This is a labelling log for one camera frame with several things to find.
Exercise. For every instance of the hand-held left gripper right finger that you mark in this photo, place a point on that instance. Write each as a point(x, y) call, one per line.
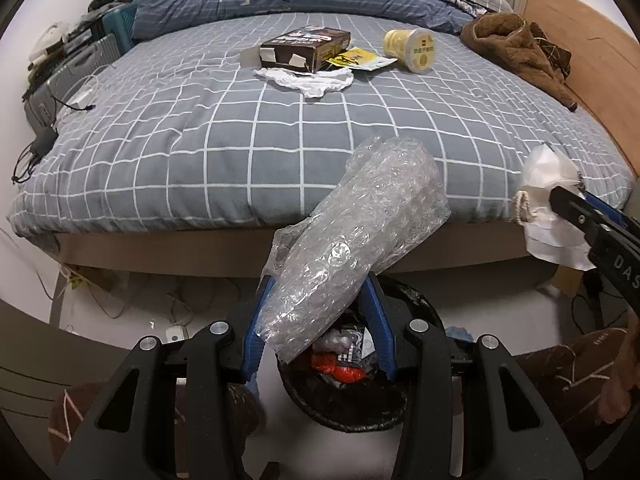
point(382, 340)

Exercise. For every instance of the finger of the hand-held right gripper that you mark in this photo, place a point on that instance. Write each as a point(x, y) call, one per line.
point(575, 210)
point(615, 215)

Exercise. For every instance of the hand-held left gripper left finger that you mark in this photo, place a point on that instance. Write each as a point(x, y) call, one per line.
point(250, 360)

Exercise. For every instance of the orange plastic bag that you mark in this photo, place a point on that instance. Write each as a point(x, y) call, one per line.
point(345, 374)

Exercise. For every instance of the black lined trash bin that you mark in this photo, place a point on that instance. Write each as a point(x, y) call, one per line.
point(350, 410)

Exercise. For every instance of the clear bubble wrap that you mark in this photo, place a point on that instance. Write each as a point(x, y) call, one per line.
point(350, 240)

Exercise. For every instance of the yellow snack packet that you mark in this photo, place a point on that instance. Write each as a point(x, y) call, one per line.
point(360, 57)

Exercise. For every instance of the white tissue paper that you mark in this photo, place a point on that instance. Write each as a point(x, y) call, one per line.
point(310, 85)

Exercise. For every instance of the person's right hand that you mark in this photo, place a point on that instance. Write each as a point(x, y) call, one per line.
point(622, 390)

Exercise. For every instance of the blue slipper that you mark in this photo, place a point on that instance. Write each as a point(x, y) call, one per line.
point(459, 335)

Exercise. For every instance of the white power strip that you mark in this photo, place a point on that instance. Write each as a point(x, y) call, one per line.
point(176, 333)

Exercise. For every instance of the person's right leg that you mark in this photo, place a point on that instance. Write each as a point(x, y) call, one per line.
point(565, 375)

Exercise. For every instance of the person's leg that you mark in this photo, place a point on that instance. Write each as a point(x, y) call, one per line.
point(565, 375)
point(100, 400)

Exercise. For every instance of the wooden headboard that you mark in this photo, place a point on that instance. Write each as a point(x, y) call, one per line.
point(590, 60)

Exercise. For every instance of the person's left leg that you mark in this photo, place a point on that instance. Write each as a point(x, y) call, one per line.
point(100, 400)

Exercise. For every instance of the brown fleece garment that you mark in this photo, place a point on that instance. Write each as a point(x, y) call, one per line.
point(505, 40)

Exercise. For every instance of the yellow plastic cup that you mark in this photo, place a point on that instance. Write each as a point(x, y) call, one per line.
point(415, 50)

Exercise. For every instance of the grey checked bed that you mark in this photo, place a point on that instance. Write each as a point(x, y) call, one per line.
point(200, 135)

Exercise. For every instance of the black power adapter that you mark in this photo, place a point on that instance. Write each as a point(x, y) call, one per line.
point(44, 141)

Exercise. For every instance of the brown cardboard box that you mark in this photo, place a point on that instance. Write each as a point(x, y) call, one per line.
point(310, 45)

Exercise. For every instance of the white charger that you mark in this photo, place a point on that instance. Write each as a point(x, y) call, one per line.
point(80, 97)

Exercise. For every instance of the grey suitcase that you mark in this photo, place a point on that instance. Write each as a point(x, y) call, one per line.
point(75, 70)

